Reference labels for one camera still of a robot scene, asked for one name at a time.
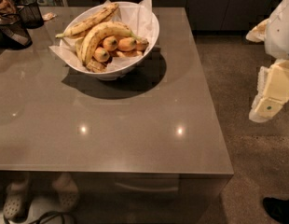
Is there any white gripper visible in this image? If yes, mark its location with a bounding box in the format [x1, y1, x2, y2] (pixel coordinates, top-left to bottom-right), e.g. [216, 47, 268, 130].
[246, 0, 289, 123]

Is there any large spotted yellow banana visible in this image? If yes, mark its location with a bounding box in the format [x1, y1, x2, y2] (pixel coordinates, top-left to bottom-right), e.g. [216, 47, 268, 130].
[80, 21, 143, 65]

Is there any white ceramic bowl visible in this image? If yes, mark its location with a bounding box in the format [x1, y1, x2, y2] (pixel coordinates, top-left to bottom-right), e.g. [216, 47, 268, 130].
[59, 1, 160, 81]

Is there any long banana at back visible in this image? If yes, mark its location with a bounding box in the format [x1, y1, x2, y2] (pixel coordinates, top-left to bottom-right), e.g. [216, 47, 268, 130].
[56, 3, 119, 38]

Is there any small banana at front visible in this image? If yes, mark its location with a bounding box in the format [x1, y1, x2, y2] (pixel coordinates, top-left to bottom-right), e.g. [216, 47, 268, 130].
[76, 37, 106, 73]

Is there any white paper liner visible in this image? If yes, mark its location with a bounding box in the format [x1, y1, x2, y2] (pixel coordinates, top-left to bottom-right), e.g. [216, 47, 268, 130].
[48, 0, 159, 74]

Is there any small orange mandarin right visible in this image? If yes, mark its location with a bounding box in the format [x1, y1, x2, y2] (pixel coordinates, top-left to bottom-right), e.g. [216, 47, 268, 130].
[117, 37, 137, 51]

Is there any small orange mandarin middle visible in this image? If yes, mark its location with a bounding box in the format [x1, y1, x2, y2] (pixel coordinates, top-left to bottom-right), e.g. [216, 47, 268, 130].
[103, 35, 117, 51]

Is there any small orange mandarin left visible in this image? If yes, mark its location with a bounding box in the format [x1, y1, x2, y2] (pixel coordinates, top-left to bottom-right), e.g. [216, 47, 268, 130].
[93, 47, 110, 63]

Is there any small wrapped packet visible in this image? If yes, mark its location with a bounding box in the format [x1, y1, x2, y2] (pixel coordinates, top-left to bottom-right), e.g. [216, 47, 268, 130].
[42, 12, 56, 21]

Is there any black mesh pen cup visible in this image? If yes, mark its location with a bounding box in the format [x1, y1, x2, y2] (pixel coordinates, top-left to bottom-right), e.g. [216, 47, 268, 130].
[15, 0, 44, 29]

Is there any black mesh basket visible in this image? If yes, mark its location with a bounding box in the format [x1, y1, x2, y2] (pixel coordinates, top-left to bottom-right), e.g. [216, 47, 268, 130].
[0, 14, 33, 49]

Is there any black cable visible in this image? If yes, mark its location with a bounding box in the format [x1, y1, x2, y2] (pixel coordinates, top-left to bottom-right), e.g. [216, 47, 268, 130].
[4, 211, 71, 224]

